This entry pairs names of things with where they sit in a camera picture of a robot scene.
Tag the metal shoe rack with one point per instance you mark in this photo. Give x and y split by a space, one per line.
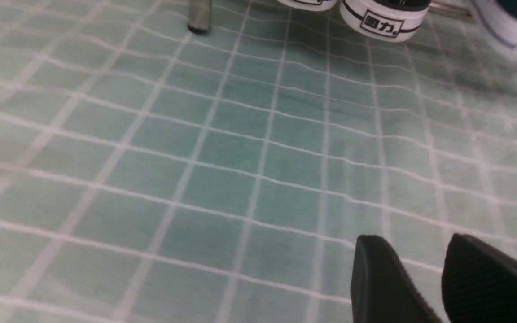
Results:
199 14

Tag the black canvas sneaker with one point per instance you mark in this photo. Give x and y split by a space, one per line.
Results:
387 20
310 5

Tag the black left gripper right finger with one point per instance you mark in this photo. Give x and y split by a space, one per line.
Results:
479 282

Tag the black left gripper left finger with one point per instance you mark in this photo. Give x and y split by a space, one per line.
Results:
381 288

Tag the green checkered tablecloth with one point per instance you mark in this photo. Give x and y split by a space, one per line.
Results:
151 175

